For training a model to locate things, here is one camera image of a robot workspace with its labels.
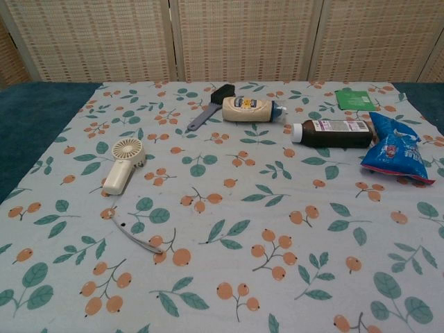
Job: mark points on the cream handheld fan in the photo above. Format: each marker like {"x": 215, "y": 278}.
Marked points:
{"x": 119, "y": 169}

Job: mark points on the floral fruit print tablecloth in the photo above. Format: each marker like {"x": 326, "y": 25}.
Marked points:
{"x": 222, "y": 222}

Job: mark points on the cream mayonnaise squeeze bottle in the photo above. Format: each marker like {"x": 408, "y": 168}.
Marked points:
{"x": 247, "y": 109}

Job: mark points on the grey brush with black bristles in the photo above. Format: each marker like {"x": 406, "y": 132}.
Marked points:
{"x": 211, "y": 104}

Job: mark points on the dark brown bottle white cap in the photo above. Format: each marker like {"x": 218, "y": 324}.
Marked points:
{"x": 338, "y": 134}

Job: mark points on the woven bamboo folding screen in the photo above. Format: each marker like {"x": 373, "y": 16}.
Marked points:
{"x": 222, "y": 40}

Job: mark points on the green paper packet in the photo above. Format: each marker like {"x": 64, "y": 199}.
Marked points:
{"x": 354, "y": 99}

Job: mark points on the blue snack bag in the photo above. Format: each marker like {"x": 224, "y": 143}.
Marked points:
{"x": 393, "y": 149}

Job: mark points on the teal blue carpet cloth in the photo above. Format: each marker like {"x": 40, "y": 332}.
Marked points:
{"x": 33, "y": 125}

